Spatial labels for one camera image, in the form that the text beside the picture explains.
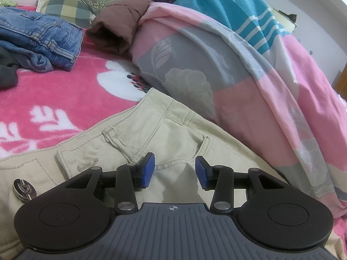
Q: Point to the dark grey cloth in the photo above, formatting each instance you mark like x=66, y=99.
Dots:
x=6, y=73

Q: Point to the beige pants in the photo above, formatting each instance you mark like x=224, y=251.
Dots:
x=162, y=140

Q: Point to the plaid pillow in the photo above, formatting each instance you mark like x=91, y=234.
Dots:
x=65, y=8

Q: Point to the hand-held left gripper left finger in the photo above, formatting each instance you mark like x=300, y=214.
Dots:
x=148, y=168

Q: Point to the pink floral quilt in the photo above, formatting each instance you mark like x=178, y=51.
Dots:
x=244, y=73

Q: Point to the pink floral fleece blanket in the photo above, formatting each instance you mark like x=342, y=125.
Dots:
x=67, y=86

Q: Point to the brown jacket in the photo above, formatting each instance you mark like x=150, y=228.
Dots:
x=116, y=19

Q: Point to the blue jeans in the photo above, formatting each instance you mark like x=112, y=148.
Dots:
x=40, y=38

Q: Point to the green cloth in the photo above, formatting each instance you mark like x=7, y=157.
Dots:
x=6, y=4

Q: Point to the pale yellow cabinet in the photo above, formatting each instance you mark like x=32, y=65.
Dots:
x=284, y=23

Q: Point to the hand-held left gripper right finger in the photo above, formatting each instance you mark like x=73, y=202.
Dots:
x=201, y=172

